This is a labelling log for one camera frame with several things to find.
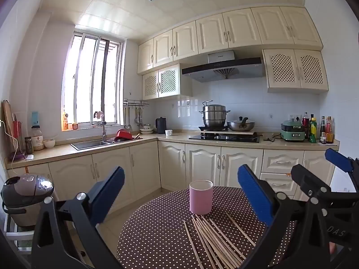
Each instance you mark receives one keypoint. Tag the small lattice door cabinet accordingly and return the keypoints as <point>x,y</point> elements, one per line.
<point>168,81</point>

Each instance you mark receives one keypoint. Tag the large glass jar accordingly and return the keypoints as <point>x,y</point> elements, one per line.
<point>37,140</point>

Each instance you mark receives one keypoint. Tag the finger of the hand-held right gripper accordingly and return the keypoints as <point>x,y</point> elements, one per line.
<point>307,178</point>
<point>338,158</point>

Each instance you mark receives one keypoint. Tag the person's right hand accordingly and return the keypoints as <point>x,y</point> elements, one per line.
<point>332,248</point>

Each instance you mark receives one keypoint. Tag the sliding window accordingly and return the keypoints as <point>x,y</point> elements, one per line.
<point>84,84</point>

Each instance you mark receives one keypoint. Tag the purple holder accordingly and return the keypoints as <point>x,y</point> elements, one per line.
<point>18,157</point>

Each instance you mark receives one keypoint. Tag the steel wok with lid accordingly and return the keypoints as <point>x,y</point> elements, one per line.
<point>241,125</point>

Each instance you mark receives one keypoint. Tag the range hood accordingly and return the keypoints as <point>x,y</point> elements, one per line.
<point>224,68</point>

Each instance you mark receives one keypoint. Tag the white storage cart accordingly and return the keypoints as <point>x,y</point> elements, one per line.
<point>16,234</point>

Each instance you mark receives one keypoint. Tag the white mug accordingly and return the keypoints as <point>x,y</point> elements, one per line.
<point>168,133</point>

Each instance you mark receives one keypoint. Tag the hanging steel spatula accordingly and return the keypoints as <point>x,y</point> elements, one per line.
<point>138,117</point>

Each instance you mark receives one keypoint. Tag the large lattice door cabinet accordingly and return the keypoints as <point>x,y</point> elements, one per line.
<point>297,70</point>

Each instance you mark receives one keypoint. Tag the red bowl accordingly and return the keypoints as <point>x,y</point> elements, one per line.
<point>123,134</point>

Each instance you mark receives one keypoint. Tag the silver rice cooker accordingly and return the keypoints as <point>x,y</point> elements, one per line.
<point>25,193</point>

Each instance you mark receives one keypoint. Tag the black gas stove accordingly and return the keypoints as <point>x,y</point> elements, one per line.
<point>224,138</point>

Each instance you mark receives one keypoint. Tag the wall utensil rail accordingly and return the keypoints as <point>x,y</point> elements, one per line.
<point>136,102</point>

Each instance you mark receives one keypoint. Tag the small dark jar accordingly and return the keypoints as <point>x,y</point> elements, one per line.
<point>28,145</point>

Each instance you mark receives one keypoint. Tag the hanging steel ladle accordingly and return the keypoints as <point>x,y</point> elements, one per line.
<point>127,122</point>

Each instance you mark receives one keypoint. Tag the pink cup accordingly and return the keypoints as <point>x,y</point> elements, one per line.
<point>200,199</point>

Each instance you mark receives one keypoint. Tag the wooden cutting board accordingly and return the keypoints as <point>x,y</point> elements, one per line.
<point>8,123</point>

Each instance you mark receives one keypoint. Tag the steel sink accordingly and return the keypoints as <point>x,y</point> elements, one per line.
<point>89,145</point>

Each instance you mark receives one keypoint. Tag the dark sauce bottle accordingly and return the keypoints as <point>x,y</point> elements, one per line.
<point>322,127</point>

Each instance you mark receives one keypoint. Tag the orange bottle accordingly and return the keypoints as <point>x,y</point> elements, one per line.
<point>65,122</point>

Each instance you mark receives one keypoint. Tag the steel faucet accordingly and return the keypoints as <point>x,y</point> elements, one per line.
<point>103,129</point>

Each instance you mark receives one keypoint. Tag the black electric kettle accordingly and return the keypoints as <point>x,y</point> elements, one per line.
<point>161,126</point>

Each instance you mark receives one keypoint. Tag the green electric cooker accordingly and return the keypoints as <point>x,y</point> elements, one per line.
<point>293,133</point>

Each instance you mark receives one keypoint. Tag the round polka-dot table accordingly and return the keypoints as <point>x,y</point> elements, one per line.
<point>157,229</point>

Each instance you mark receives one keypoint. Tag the cream upper wall cabinets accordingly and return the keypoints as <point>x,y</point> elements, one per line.
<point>241,28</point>

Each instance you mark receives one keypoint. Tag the steel steamer pot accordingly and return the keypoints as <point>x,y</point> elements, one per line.
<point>214,116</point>

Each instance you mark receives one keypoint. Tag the wall power outlet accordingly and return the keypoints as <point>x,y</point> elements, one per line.
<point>295,117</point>

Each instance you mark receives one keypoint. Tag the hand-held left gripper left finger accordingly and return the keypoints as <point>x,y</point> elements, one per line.
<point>110,193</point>

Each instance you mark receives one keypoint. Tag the green bottle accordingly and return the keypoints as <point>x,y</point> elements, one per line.
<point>313,131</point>

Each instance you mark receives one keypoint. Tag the bunch of wooden chopsticks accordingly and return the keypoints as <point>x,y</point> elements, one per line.
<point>207,238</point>

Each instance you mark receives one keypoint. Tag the stack of white bowls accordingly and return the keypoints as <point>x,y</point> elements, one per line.
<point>146,130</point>

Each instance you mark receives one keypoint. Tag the small white bowl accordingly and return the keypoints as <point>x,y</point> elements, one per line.
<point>49,144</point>

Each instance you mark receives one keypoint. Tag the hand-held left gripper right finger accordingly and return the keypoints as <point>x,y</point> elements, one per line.
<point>255,196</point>

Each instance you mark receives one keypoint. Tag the cream lower cabinets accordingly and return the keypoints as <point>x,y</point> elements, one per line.
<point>145,168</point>

